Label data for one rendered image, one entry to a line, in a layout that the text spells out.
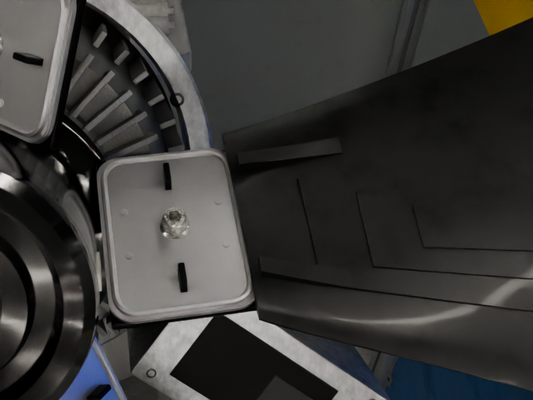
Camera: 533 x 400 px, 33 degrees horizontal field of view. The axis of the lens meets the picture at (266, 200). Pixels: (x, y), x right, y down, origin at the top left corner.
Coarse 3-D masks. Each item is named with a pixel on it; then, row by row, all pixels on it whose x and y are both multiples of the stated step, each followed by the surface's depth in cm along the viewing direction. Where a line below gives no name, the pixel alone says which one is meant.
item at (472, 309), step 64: (448, 64) 46; (512, 64) 46; (256, 128) 44; (320, 128) 44; (384, 128) 44; (448, 128) 44; (512, 128) 44; (256, 192) 42; (320, 192) 42; (384, 192) 42; (448, 192) 42; (512, 192) 42; (256, 256) 40; (320, 256) 40; (384, 256) 40; (448, 256) 41; (512, 256) 41; (320, 320) 39; (384, 320) 39; (448, 320) 40; (512, 320) 40; (512, 384) 39
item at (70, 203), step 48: (0, 144) 36; (96, 144) 44; (0, 192) 33; (48, 192) 34; (96, 192) 44; (0, 240) 34; (48, 240) 33; (96, 240) 39; (0, 288) 34; (48, 288) 35; (96, 288) 35; (0, 336) 34; (48, 336) 35; (0, 384) 35; (48, 384) 35
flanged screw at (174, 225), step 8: (176, 208) 41; (168, 216) 41; (176, 216) 41; (184, 216) 40; (160, 224) 41; (168, 224) 40; (176, 224) 40; (184, 224) 40; (168, 232) 41; (176, 232) 40; (184, 232) 41
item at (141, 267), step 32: (128, 160) 43; (160, 160) 43; (192, 160) 43; (224, 160) 43; (128, 192) 42; (160, 192) 42; (192, 192) 42; (224, 192) 42; (128, 224) 41; (192, 224) 41; (224, 224) 41; (128, 256) 40; (160, 256) 40; (192, 256) 40; (224, 256) 40; (128, 288) 39; (160, 288) 39; (192, 288) 39; (224, 288) 39; (128, 320) 38; (160, 320) 39
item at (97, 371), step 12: (96, 348) 45; (96, 360) 45; (84, 372) 44; (96, 372) 45; (108, 372) 45; (72, 384) 44; (84, 384) 44; (96, 384) 45; (72, 396) 43; (84, 396) 44; (108, 396) 45; (120, 396) 46
